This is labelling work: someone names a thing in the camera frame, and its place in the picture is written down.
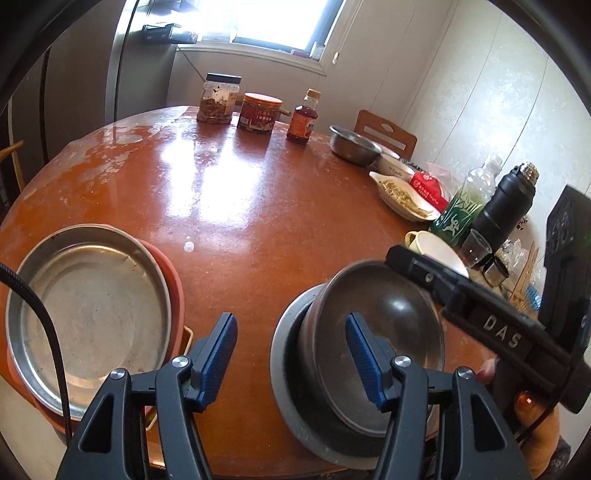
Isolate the black thermos flask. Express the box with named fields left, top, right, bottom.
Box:
left=471, top=162, right=539, bottom=253

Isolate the large steel bowl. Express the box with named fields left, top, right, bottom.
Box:
left=268, top=281, right=440, bottom=471

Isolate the wooden chair near door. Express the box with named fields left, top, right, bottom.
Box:
left=1, top=140, right=26, bottom=208

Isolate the pink pig-shaped plate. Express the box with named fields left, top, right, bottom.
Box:
left=4, top=237, right=187, bottom=434

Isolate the red-label jar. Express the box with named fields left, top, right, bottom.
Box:
left=238, top=93, right=283, bottom=134

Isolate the clear jar black lid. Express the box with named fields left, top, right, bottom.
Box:
left=197, top=73, right=242, bottom=125

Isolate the white ceramic bowl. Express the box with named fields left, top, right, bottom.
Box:
left=376, top=153, right=415, bottom=183

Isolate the grey refrigerator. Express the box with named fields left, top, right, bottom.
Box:
left=3, top=1, right=175, bottom=181

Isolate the red snack packet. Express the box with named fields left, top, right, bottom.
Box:
left=410, top=172, right=449, bottom=213

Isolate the yellow ceramic bowl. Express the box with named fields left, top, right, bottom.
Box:
left=404, top=231, right=469, bottom=278

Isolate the window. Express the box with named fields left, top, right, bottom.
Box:
left=138, top=1, right=346, bottom=74

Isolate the white dish with food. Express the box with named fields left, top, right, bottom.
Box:
left=369, top=171, right=440, bottom=222

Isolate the brown sauce bottle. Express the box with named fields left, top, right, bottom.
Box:
left=287, top=89, right=322, bottom=145

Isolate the small steel bowl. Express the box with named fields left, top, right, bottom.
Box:
left=329, top=125, right=383, bottom=167

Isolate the right hand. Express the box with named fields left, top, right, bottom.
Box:
left=475, top=357, right=562, bottom=478

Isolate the wooden chair by wall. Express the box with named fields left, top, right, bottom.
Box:
left=353, top=110, right=418, bottom=160

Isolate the small steel cup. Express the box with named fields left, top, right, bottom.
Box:
left=482, top=255, right=509, bottom=288

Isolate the black cable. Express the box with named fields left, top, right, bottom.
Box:
left=0, top=261, right=74, bottom=446

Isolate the dark steel bowl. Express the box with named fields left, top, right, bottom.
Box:
left=298, top=260, right=445, bottom=437

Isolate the green label plastic bottle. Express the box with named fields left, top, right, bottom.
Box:
left=429, top=154, right=503, bottom=247

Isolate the clear plastic cup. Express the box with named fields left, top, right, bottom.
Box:
left=460, top=229, right=492, bottom=268

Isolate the chopsticks bundle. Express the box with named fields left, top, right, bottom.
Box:
left=509, top=242, right=539, bottom=314

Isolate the steel pan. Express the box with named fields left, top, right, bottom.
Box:
left=17, top=224, right=171, bottom=421

